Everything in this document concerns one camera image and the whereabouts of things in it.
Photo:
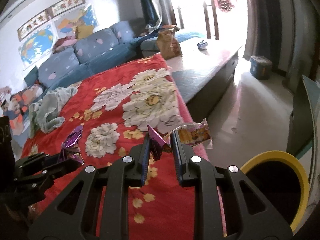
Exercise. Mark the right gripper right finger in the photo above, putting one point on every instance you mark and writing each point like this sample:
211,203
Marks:
227,204

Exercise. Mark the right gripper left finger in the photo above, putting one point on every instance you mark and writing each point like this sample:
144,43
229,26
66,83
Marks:
94,205

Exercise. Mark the orange purple snack bag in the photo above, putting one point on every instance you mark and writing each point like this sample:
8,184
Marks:
191,134

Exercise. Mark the purple foil wrapper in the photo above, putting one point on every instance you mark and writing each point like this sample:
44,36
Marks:
70,148

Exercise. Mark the yellow rimmed black trash bin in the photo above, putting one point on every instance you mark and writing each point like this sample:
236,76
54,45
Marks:
283,181

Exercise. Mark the red floral blanket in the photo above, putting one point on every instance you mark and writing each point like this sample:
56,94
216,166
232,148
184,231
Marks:
115,107

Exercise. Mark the light green cloth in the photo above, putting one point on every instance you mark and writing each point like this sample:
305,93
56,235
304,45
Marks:
44,115

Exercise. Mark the orange patterned quilt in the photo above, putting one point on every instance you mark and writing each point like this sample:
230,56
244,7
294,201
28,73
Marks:
17,107

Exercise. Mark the dark coffee table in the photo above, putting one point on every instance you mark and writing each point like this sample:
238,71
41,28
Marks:
202,77

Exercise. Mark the dark round storage box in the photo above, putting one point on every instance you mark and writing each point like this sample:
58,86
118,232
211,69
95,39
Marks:
260,67

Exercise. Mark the small object on table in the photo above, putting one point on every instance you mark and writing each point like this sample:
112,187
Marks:
202,45

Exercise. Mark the blue sofa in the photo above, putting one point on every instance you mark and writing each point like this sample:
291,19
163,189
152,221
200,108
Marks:
105,49

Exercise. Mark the dark glass tv stand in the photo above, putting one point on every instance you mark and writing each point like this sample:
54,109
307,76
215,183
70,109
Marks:
303,117

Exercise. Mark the brown paper bag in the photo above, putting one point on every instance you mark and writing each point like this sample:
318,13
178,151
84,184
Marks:
168,45

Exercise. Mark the world map poster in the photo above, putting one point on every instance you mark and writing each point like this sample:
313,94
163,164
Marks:
38,45

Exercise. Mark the yellow cushion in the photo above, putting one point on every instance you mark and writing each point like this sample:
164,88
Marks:
83,31

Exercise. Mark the calligraphy scroll banner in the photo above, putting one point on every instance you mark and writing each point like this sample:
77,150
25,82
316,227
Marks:
44,16

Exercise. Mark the china map poster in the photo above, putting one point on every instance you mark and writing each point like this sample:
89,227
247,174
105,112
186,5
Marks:
67,23

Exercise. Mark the dark window curtain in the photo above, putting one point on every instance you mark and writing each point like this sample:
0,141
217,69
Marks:
156,13

